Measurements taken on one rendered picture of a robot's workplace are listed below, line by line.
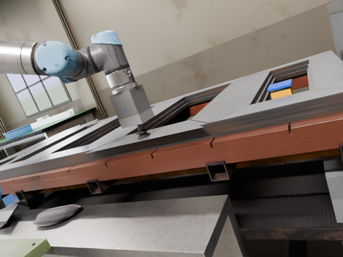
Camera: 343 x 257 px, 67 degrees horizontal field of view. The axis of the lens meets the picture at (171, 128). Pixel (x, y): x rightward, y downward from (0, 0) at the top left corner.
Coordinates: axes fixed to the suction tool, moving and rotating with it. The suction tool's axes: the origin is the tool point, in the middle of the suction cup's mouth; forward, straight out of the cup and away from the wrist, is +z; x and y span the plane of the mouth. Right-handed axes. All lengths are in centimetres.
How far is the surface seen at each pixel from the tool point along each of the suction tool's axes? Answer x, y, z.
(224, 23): -260, 56, -44
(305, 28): -265, -23, -7
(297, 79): -67, -34, 7
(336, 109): -3.5, -49.8, 3.2
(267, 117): -2.1, -36.4, 1.6
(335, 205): -4, -45, 27
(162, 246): 23.2, -14.7, 18.4
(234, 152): 3.2, -28.2, 7.1
